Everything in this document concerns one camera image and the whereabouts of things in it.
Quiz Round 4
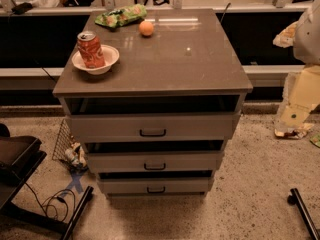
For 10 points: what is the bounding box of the grey drawer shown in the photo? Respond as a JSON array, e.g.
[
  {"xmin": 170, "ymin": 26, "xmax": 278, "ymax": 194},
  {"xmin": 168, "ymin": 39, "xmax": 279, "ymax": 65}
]
[
  {"xmin": 87, "ymin": 151, "xmax": 224, "ymax": 173},
  {"xmin": 97, "ymin": 177, "xmax": 214, "ymax": 195},
  {"xmin": 66, "ymin": 113, "xmax": 240, "ymax": 143}
]

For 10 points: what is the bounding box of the grey drawer cabinet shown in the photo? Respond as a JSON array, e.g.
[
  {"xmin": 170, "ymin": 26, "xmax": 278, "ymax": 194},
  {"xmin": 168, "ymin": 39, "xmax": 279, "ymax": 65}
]
[{"xmin": 53, "ymin": 9, "xmax": 252, "ymax": 181}]

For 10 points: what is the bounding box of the bottom grey drawer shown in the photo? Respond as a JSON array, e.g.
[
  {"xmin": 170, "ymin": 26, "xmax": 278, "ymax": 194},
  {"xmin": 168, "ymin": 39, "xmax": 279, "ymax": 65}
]
[{"xmin": 97, "ymin": 177, "xmax": 214, "ymax": 195}]

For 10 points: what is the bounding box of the black cart frame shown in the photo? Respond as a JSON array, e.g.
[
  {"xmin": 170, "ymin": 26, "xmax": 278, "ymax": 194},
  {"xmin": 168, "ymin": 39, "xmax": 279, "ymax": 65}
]
[{"xmin": 0, "ymin": 123, "xmax": 94, "ymax": 240}]

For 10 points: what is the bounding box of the top grey drawer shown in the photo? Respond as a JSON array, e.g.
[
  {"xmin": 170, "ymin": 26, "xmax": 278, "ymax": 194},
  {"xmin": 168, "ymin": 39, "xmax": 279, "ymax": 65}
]
[{"xmin": 66, "ymin": 113, "xmax": 240, "ymax": 143}]

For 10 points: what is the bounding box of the wire mesh basket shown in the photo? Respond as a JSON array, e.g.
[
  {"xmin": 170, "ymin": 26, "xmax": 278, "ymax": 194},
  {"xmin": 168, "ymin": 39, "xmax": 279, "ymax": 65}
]
[{"xmin": 52, "ymin": 120, "xmax": 88, "ymax": 172}]

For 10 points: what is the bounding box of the orange fruit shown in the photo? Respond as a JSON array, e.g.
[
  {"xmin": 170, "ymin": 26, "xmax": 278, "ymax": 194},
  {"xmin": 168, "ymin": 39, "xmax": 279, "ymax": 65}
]
[{"xmin": 139, "ymin": 21, "xmax": 154, "ymax": 37}]

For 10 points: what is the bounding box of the white paper bowl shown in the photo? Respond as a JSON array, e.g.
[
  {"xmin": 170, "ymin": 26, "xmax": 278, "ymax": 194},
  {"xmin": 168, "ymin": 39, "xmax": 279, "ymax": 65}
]
[{"xmin": 72, "ymin": 45, "xmax": 119, "ymax": 75}]

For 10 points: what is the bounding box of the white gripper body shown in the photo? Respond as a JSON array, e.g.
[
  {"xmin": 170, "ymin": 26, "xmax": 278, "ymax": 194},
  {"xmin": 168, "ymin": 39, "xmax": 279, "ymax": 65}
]
[{"xmin": 281, "ymin": 65, "xmax": 320, "ymax": 129}]

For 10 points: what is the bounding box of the black bar right floor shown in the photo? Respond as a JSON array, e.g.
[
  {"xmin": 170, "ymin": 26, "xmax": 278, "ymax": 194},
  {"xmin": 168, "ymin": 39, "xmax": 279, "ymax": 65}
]
[{"xmin": 287, "ymin": 188, "xmax": 320, "ymax": 240}]

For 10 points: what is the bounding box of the orange soda can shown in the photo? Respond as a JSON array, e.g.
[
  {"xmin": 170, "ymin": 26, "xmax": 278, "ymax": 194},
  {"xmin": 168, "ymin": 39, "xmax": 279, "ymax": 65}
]
[{"xmin": 77, "ymin": 31, "xmax": 105, "ymax": 68}]

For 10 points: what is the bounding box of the black cable on floor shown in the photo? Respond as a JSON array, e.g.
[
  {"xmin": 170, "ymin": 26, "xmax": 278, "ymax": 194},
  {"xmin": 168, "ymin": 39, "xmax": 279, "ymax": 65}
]
[{"xmin": 24, "ymin": 182, "xmax": 77, "ymax": 223}]

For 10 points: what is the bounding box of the middle grey drawer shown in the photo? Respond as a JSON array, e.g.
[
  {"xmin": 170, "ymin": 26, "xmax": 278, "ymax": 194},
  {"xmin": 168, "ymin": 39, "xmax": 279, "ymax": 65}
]
[{"xmin": 87, "ymin": 151, "xmax": 224, "ymax": 173}]

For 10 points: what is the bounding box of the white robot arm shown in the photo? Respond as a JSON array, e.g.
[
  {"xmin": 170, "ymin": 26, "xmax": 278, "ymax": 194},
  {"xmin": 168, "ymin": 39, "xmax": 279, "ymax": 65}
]
[{"xmin": 281, "ymin": 0, "xmax": 320, "ymax": 130}]

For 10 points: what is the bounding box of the green chip bag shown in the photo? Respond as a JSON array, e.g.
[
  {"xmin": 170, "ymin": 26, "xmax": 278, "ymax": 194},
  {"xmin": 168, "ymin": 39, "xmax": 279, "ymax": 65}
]
[{"xmin": 95, "ymin": 4, "xmax": 147, "ymax": 28}]

